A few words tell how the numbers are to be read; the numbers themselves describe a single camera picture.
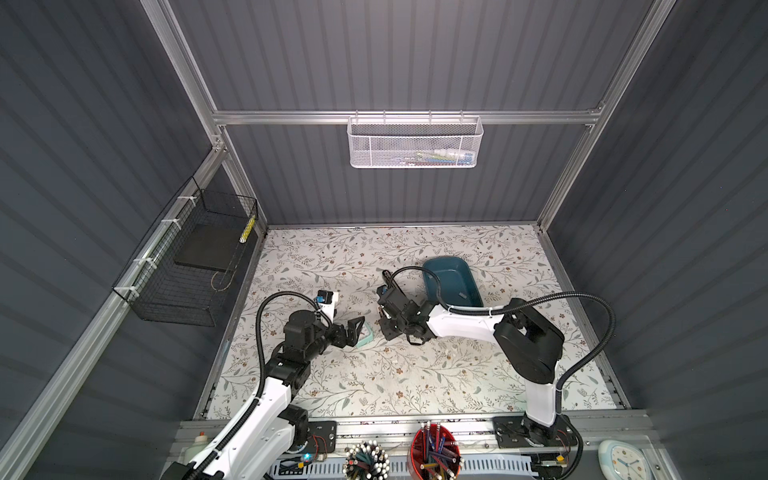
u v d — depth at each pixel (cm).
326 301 70
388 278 102
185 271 73
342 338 72
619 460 68
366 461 59
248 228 82
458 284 104
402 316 70
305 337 62
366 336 89
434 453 63
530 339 53
